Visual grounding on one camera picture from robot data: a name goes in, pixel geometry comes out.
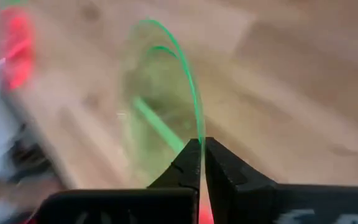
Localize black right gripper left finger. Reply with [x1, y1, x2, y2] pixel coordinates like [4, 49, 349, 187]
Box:
[37, 138, 203, 224]

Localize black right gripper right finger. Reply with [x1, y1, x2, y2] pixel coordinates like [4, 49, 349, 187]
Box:
[204, 136, 358, 224]

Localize translucent pink plate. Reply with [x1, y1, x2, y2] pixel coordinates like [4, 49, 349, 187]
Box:
[0, 7, 36, 91]

